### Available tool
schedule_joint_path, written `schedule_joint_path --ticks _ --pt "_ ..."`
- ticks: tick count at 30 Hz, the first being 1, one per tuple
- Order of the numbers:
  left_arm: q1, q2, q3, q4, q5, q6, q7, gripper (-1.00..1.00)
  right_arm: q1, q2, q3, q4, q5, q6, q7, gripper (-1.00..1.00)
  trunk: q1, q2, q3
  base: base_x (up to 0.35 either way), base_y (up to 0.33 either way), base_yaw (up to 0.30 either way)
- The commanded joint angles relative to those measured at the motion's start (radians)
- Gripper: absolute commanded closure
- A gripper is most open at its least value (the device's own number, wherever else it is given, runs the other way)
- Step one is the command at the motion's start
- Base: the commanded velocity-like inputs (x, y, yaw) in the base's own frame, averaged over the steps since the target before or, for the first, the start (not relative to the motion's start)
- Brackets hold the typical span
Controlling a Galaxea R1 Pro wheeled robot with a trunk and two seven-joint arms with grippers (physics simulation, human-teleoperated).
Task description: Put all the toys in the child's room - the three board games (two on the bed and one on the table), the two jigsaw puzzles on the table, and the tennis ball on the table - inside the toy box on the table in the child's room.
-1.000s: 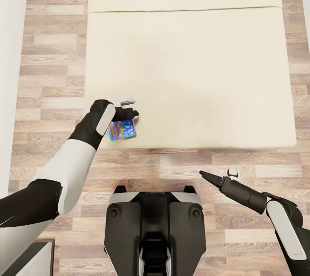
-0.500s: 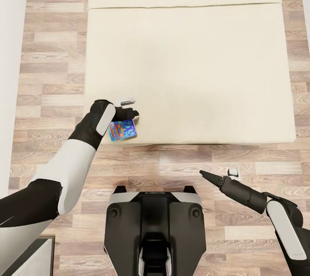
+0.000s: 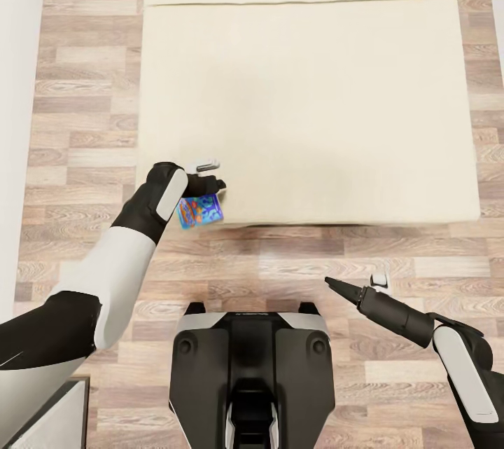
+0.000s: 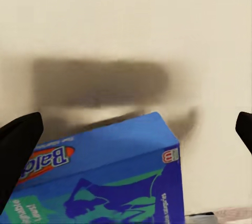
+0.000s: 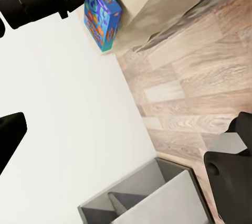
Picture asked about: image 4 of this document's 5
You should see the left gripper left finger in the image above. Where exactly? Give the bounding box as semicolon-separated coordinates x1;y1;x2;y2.
0;112;43;215

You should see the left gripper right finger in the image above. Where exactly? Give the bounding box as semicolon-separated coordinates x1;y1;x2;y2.
235;111;252;154

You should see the board game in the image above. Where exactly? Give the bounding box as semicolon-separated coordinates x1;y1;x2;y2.
0;112;186;224

